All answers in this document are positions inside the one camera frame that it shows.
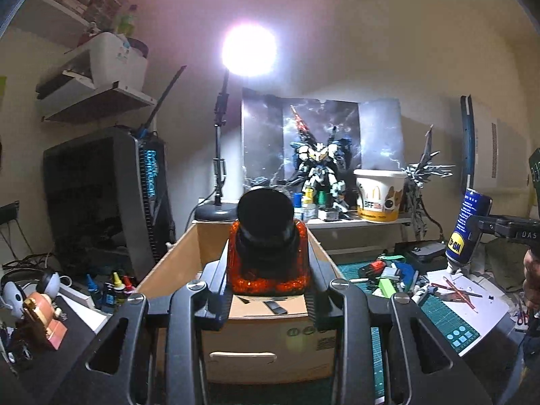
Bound cluster of paint bottles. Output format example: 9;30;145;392
293;190;351;222

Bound brown cardboard box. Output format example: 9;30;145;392
200;294;340;384

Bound dark desktop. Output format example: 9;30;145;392
0;219;540;405

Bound white and yellow paper bucket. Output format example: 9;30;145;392
353;169;408;223

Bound white printer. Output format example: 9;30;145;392
36;31;148;102

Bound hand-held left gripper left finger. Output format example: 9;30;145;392
48;259;231;405

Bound wooden toy figure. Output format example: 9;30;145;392
17;291;68;351

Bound black chair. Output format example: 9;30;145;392
0;200;22;247

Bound blue and yellow spray can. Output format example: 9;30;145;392
445;189;493;275

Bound large white paper sheet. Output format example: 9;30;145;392
426;273;510;338

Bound white flat box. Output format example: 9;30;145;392
59;285;112;347

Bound white desk riser shelf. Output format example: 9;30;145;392
192;215;412;232

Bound red pencil with eraser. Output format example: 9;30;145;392
443;276;478;314

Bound white-backed computer monitor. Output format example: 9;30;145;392
460;95;530;197

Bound blue-capped dropper bottle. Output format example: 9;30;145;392
86;274;103;305

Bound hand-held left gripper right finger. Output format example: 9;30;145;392
310;262;494;405

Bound black desk lamp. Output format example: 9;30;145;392
194;25;279;223

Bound light green block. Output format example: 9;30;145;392
378;277;399;298

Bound white headphones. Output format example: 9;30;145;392
0;268;72;319

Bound orange glitter jar black lid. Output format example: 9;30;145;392
227;188;312;296

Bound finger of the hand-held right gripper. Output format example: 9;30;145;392
466;215;513;241

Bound wooden wall shelf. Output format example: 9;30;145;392
36;84;158;124

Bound green cutting mat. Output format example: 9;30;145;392
335;257;482;401

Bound yellow-capped dropper bottle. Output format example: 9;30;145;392
107;272;124;305

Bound white and blue robot model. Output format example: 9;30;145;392
289;105;355;216

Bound person's right hand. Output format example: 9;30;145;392
522;249;540;304

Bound grey winged model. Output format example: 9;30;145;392
401;124;456;237

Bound wall poster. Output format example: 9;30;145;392
241;88;401;186

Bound black computer case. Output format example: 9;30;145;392
42;127;176;283

